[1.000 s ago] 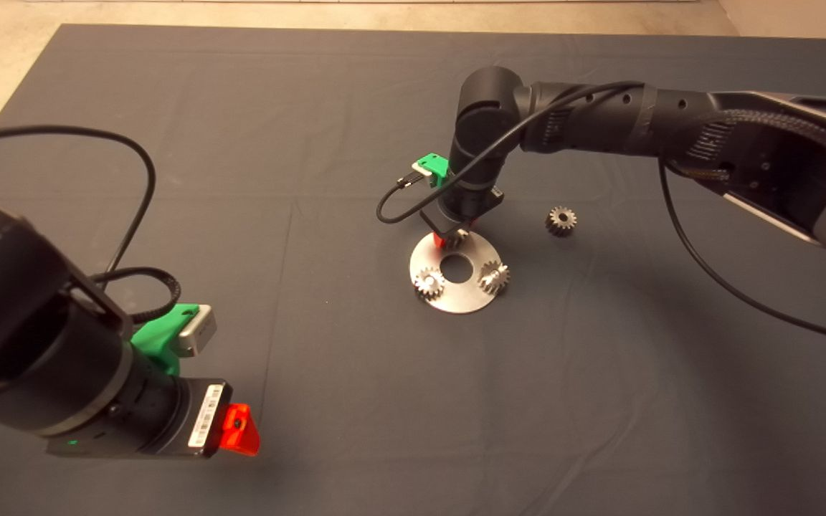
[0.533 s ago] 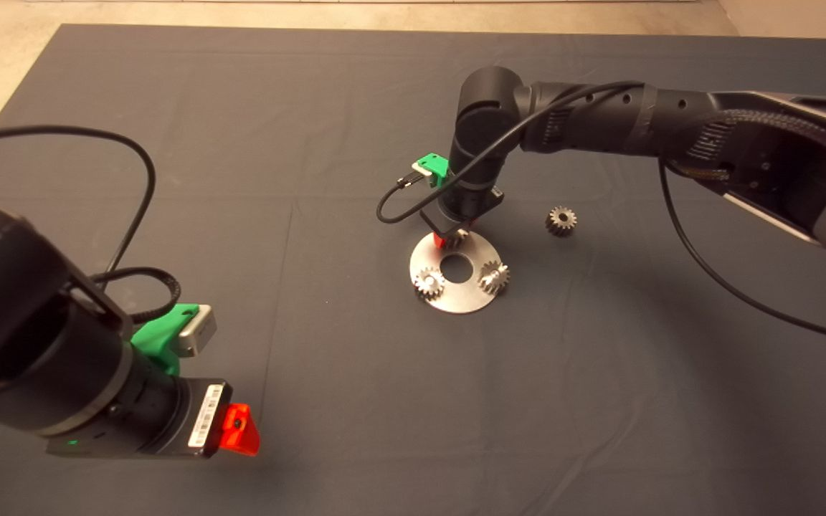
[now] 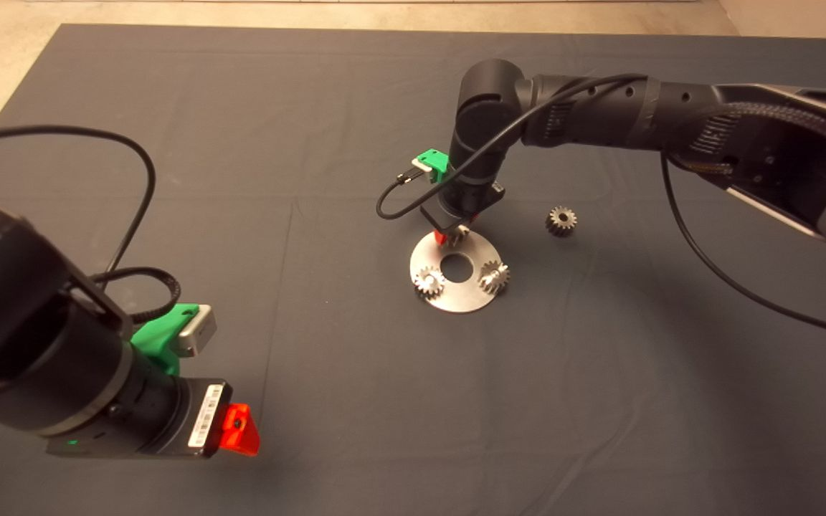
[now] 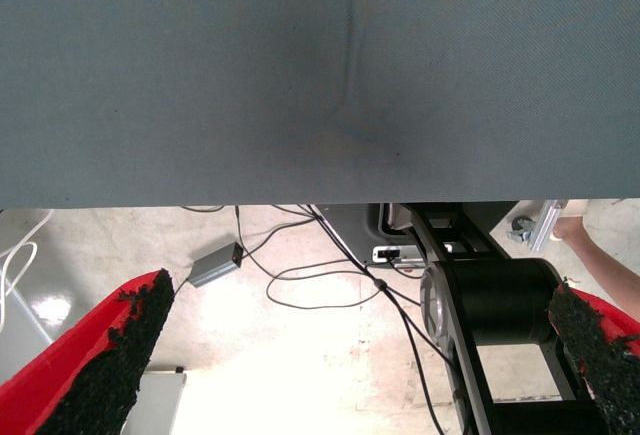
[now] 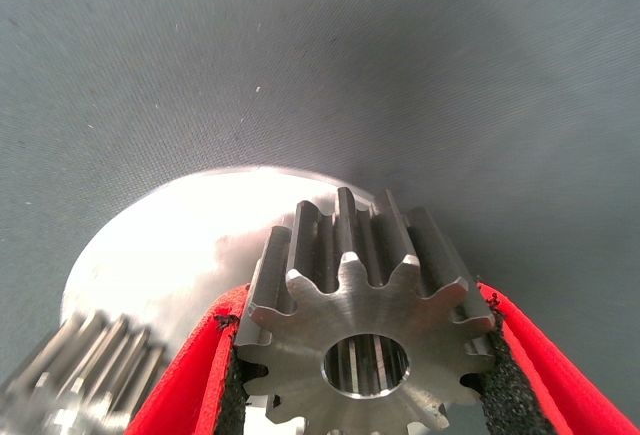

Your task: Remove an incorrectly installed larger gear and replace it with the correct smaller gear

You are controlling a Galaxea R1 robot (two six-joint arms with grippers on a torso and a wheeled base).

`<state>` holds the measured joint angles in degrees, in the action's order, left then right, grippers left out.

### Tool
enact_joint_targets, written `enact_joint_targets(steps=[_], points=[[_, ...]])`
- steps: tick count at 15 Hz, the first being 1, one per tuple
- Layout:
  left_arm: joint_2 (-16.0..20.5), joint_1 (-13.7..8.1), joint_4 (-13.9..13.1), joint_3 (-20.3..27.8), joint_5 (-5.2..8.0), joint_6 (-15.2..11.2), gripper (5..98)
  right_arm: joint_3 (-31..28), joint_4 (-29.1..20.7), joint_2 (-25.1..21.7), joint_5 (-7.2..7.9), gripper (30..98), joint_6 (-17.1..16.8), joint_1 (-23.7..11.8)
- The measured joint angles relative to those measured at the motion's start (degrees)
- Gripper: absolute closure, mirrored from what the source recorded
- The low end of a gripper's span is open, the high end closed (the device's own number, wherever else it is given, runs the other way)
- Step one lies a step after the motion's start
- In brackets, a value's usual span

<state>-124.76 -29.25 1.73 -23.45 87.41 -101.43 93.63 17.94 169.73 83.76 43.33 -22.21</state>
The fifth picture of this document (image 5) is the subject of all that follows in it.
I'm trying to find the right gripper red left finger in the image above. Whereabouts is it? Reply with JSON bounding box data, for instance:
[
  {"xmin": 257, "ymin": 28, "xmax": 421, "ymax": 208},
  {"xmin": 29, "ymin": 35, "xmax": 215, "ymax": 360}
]
[{"xmin": 124, "ymin": 282, "xmax": 251, "ymax": 435}]

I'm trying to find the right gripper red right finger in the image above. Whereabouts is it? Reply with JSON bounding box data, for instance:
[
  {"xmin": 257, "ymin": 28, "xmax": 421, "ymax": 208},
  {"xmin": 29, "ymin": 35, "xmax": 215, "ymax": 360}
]
[{"xmin": 477, "ymin": 282, "xmax": 640, "ymax": 435}]

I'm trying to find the large steel gear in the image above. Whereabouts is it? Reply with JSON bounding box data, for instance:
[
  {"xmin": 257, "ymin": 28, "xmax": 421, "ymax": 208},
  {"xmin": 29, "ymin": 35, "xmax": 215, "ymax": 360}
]
[{"xmin": 233, "ymin": 185, "xmax": 497, "ymax": 435}]

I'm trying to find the small shiny steel gear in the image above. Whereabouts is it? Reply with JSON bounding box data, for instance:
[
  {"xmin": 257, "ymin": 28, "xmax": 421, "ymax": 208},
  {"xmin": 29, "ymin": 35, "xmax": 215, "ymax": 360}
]
[{"xmin": 0, "ymin": 309, "xmax": 169, "ymax": 435}]

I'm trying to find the round metal plate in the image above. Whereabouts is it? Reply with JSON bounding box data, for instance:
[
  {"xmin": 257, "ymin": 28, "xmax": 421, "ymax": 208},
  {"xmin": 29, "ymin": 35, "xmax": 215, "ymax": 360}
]
[{"xmin": 59, "ymin": 166, "xmax": 381, "ymax": 435}]

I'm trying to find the dark grey table cloth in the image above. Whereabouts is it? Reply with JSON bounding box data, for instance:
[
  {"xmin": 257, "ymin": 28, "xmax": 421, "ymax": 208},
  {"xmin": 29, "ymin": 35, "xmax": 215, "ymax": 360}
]
[{"xmin": 0, "ymin": 0, "xmax": 640, "ymax": 435}]

